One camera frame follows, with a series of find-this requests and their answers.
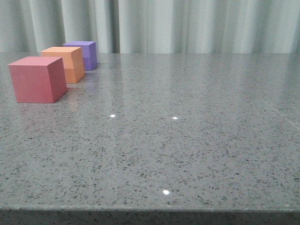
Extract orange foam cube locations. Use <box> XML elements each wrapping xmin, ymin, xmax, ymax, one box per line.
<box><xmin>41</xmin><ymin>46</ymin><xmax>84</xmax><ymax>83</ymax></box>

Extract purple foam cube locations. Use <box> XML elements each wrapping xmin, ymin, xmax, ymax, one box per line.
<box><xmin>63</xmin><ymin>41</ymin><xmax>98</xmax><ymax>71</ymax></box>

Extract red foam cube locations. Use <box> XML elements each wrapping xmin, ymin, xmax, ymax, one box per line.
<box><xmin>8</xmin><ymin>56</ymin><xmax>67</xmax><ymax>103</ymax></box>

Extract pale green curtain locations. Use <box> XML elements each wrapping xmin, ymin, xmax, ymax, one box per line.
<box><xmin>0</xmin><ymin>0</ymin><xmax>300</xmax><ymax>53</ymax></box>

